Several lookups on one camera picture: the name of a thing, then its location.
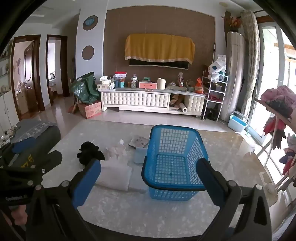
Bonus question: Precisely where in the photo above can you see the brown door frame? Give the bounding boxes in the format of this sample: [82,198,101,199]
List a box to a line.
[45,35,70,105]

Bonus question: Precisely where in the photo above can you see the brown wooden door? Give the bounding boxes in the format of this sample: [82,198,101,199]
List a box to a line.
[10,35,45,116]

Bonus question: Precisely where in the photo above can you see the white metal shelf rack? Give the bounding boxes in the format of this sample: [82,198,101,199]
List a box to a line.
[201,70,229,122]

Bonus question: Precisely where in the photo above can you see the round blue wall clock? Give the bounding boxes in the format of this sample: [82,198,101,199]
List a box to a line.
[83,15,99,31]

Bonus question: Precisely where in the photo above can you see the patterned curtain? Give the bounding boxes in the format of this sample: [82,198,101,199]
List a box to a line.
[240,10,259,116]

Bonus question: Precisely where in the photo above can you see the orange artificial flowers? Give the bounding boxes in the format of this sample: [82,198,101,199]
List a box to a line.
[229,16,243,33]

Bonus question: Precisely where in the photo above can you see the clothes drying rack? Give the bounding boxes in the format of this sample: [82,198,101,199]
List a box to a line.
[253,97,296,193]

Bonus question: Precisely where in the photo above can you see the white tufted television cabinet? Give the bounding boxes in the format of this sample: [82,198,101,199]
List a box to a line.
[98,88,206,116]

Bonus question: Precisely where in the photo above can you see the green plastic bag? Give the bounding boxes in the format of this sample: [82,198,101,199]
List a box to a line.
[70,72,100,105]

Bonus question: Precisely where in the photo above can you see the printed cardboard box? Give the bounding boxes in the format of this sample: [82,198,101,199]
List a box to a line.
[77,101,102,119]

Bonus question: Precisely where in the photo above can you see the white display cabinet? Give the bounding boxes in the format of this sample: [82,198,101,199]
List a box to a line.
[0,56,19,132]

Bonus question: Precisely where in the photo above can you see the blue plastic basket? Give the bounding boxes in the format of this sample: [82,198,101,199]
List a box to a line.
[142,125,210,201]

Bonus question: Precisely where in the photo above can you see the grey patterned cloth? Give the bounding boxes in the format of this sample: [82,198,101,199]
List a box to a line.
[128,136,150,149]

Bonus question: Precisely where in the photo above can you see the white plastic bags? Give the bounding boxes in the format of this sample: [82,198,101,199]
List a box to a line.
[207,54,227,82]

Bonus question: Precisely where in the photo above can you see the stack of white boxes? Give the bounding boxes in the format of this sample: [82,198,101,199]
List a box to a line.
[97,76,115,90]

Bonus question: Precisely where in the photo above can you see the pale pink sheer cloth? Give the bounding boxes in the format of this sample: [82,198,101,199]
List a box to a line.
[104,139,130,163]

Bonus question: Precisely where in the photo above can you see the white quilted cloth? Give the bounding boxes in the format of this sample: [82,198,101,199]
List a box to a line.
[94,159,133,192]

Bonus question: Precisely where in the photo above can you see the yellow television cover cloth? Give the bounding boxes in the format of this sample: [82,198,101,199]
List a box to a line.
[124,34,195,65]

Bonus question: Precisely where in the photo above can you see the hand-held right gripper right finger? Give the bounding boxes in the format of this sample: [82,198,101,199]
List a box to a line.
[196,158,273,241]

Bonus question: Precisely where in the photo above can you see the person's left hand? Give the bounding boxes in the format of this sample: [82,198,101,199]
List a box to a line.
[10,204,28,227]

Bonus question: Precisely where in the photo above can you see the grey lace cloth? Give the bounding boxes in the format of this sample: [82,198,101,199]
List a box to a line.
[10,119,58,144]

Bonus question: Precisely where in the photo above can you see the red hanging garment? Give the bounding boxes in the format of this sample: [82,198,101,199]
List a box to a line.
[264,116,287,149]

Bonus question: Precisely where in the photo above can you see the pink clothes pile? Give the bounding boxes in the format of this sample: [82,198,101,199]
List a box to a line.
[260,85,296,118]

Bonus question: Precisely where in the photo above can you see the black television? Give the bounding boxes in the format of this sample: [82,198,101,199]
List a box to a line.
[128,58,190,70]

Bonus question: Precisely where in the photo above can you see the blue mop bucket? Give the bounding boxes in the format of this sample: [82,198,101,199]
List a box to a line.
[228,111,250,133]

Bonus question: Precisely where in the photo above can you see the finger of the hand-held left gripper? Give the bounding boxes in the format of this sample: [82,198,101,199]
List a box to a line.
[2,142,36,161]
[30,150,63,176]

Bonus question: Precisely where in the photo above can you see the light blue towel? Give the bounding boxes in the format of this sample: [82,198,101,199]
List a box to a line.
[134,147,148,165]

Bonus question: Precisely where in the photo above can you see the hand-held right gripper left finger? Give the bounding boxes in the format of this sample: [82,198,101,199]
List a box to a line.
[25,159,102,241]

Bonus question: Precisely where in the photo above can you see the black soft cloth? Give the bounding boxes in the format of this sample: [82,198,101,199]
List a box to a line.
[77,141,105,166]

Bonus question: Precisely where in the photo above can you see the orange bag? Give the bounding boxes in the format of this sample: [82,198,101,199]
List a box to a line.
[194,77,204,93]

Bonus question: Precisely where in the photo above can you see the white standing air conditioner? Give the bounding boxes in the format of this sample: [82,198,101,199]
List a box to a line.
[220,31,245,122]

